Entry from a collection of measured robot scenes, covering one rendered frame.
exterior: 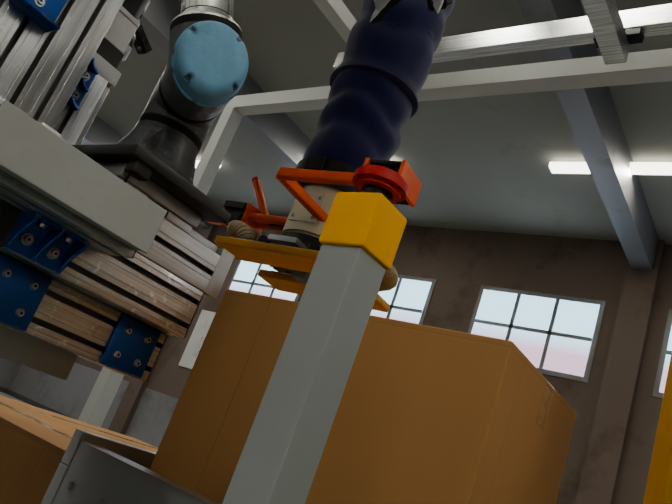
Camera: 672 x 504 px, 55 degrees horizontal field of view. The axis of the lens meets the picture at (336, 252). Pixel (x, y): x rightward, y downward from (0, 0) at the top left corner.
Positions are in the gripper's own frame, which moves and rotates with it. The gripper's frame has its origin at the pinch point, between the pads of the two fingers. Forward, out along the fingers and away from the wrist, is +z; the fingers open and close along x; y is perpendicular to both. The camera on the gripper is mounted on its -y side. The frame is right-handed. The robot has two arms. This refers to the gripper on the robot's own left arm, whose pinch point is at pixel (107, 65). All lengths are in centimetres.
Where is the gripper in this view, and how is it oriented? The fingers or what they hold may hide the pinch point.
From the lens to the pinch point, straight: 205.7
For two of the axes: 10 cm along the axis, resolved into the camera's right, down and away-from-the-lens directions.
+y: -5.2, -4.4, -7.3
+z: -3.3, 8.9, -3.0
